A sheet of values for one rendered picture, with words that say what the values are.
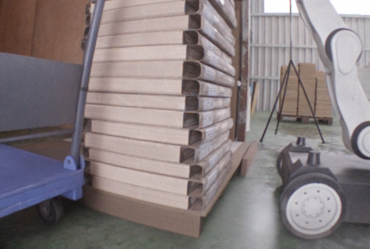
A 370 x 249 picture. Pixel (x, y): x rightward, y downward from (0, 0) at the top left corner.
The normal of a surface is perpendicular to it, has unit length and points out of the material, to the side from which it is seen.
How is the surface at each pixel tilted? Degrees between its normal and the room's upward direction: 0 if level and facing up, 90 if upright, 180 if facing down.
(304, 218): 90
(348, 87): 115
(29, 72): 99
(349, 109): 90
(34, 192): 90
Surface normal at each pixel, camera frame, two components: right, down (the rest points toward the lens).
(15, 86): 0.92, 0.21
